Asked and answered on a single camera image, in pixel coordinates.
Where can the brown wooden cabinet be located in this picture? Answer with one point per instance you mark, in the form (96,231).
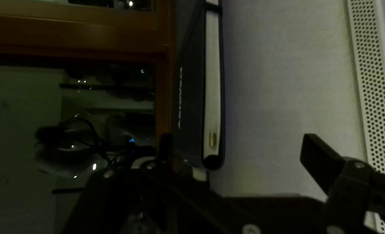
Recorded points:
(75,32)

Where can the white perforated metal panel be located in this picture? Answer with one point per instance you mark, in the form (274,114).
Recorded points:
(372,97)

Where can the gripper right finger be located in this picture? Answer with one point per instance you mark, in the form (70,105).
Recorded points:
(348,182)

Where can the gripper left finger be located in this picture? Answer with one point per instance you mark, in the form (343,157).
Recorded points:
(130,195)

